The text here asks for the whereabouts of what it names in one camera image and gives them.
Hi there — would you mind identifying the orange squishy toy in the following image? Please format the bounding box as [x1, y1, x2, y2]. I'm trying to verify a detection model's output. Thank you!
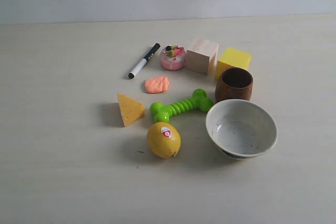
[144, 76, 170, 93]

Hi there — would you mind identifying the green toy dog bone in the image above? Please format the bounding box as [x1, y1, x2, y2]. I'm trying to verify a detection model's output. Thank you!
[150, 89, 214, 123]

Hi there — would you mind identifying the yellow cheese wedge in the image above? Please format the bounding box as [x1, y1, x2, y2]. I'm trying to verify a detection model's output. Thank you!
[118, 93, 145, 127]

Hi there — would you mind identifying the pink toy cake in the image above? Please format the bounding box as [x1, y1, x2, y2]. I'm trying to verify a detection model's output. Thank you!
[160, 45, 186, 71]

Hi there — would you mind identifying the yellow lemon with sticker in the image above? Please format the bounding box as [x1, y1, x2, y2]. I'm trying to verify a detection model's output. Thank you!
[147, 122, 181, 158]

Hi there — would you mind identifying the black and white marker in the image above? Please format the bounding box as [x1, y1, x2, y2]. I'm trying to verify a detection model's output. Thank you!
[128, 43, 161, 79]

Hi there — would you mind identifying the light wooden cube block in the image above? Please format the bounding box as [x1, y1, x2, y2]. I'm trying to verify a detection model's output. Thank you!
[185, 38, 219, 75]

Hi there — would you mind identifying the brown wooden cup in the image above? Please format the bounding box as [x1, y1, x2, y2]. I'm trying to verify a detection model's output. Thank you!
[215, 67, 254, 102]

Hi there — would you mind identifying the yellow cube block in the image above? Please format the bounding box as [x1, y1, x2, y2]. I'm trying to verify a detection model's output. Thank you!
[215, 48, 251, 79]

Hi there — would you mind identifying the grey ceramic bowl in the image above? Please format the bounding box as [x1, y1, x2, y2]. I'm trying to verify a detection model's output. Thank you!
[205, 99, 278, 160]

